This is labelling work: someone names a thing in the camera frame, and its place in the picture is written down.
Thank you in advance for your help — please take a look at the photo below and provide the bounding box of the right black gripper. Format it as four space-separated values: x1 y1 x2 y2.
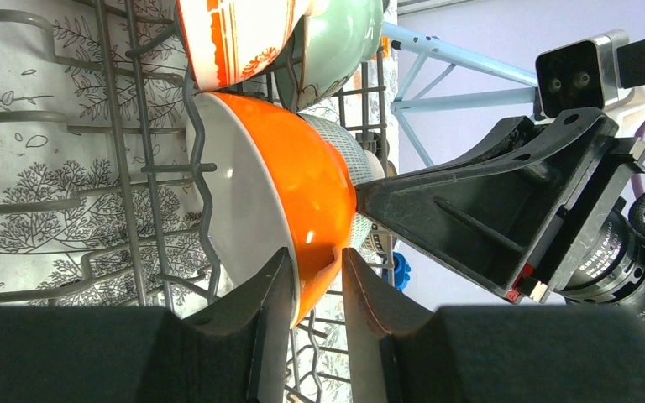
356 107 645 322

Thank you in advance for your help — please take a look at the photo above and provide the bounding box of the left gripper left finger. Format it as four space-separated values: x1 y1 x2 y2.
0 248 294 402

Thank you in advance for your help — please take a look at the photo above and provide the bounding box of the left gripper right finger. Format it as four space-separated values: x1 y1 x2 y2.
342 249 645 402

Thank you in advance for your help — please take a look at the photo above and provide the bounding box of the orange bowl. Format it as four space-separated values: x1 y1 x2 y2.
193 92 356 325

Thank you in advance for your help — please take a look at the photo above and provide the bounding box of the grey wire dish rack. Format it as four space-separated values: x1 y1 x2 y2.
0 0 396 403

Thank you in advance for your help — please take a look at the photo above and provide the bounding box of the black patterned bowl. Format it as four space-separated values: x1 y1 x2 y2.
363 223 397 257

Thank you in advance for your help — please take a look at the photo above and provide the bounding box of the green dotted white bowl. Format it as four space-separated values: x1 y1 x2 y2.
298 113 383 253

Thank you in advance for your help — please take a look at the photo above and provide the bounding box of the blue toy block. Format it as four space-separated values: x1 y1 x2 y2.
393 252 412 291

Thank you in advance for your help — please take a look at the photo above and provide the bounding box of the blue music stand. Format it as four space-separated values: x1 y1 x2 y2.
383 23 538 171

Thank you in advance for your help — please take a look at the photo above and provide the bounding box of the pale green bowl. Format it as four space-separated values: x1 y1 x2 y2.
272 0 389 112

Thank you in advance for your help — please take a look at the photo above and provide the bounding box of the red white bowl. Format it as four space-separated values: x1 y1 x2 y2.
176 0 329 92

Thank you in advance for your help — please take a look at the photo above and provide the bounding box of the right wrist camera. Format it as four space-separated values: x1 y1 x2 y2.
535 29 645 137

